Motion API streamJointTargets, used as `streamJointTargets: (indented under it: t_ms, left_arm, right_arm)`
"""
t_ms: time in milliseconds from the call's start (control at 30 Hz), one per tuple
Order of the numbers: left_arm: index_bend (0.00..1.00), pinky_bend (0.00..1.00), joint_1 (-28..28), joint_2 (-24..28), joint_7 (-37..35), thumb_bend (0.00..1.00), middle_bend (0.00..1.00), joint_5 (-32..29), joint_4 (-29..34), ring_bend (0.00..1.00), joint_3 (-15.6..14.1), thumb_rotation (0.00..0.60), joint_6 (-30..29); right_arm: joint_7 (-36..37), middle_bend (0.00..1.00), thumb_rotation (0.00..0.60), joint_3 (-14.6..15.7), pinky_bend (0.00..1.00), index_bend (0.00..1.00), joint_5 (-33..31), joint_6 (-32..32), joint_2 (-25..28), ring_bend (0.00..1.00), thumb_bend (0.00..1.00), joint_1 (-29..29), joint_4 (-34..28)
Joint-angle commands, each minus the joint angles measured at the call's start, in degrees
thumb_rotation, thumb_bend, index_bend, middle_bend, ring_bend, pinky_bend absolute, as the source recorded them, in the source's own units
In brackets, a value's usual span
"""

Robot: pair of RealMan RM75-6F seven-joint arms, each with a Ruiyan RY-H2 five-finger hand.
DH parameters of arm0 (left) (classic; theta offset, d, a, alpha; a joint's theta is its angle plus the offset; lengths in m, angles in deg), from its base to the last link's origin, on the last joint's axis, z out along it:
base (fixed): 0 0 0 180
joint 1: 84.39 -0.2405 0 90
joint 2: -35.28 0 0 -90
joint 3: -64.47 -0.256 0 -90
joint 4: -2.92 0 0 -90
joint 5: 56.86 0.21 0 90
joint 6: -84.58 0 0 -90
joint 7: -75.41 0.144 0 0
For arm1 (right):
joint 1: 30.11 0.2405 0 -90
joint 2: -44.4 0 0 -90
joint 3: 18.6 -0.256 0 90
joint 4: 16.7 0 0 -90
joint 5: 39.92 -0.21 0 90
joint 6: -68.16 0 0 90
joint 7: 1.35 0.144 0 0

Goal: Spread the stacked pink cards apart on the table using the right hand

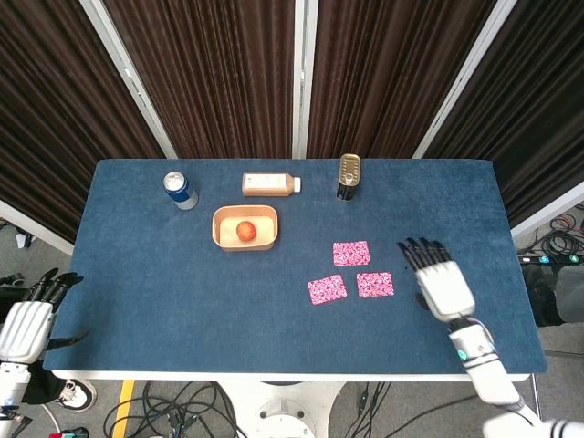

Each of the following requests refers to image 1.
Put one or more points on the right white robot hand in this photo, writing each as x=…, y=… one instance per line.
x=445, y=289

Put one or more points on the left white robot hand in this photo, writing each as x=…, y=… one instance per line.
x=23, y=328

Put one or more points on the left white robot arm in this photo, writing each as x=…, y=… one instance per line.
x=11, y=388

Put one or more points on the black trouser leg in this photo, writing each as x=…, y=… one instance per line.
x=43, y=385

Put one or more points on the white and black sneaker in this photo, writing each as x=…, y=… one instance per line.
x=78, y=394

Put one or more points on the black shoe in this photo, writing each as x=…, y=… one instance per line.
x=543, y=301

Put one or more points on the red and teal tool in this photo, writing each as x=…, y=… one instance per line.
x=68, y=433

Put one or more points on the grey trouser leg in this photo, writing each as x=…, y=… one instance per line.
x=572, y=292

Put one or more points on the black tin can gold lid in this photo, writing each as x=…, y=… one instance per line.
x=348, y=171

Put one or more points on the blue felt table cover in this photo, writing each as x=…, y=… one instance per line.
x=205, y=319

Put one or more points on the white table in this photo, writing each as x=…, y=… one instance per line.
x=274, y=377

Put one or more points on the brown curtain divider panel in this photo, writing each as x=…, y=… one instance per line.
x=205, y=68
x=388, y=68
x=538, y=114
x=45, y=114

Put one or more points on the brown juice bottle white cap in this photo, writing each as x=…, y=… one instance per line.
x=267, y=184

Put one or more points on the red yellow apple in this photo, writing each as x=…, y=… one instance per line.
x=246, y=231

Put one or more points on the blue and silver drink can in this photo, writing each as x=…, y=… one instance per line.
x=181, y=194

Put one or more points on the kraft paper food bowl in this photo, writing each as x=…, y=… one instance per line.
x=219, y=232

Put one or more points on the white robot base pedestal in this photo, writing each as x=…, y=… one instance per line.
x=283, y=408

